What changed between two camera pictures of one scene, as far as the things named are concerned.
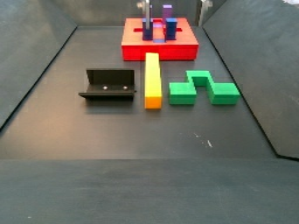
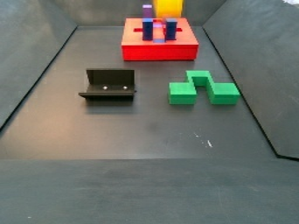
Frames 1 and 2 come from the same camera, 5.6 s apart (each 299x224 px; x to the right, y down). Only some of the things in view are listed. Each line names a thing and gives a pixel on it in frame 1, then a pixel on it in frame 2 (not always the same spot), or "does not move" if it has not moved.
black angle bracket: [109, 85] does not move
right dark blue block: [171, 29] does not move
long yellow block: [153, 81] → [168, 9]
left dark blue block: [147, 32] does not move
